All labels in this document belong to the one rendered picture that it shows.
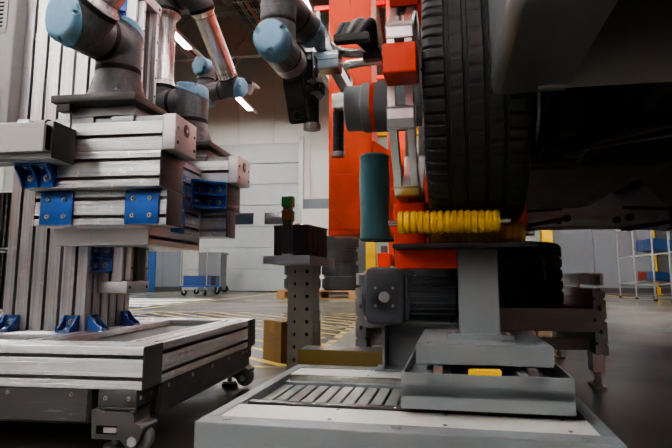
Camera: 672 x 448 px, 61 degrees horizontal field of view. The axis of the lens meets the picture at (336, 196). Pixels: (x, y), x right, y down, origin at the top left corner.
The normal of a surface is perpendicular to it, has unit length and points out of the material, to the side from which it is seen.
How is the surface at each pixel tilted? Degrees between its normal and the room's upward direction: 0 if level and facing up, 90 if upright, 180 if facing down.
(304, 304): 90
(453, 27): 77
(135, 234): 90
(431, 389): 90
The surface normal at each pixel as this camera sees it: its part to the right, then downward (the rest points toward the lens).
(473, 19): -0.19, -0.40
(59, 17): -0.44, -0.04
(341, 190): -0.20, -0.14
